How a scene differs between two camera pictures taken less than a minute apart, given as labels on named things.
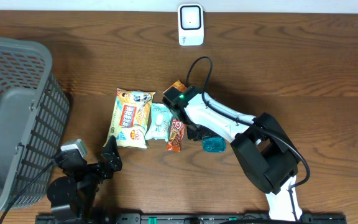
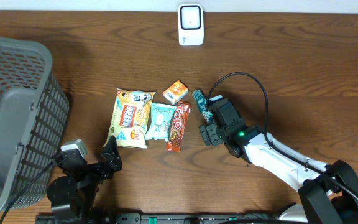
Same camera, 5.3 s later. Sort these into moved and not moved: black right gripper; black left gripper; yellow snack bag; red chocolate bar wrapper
Moved: black right gripper
Not moved: red chocolate bar wrapper; yellow snack bag; black left gripper
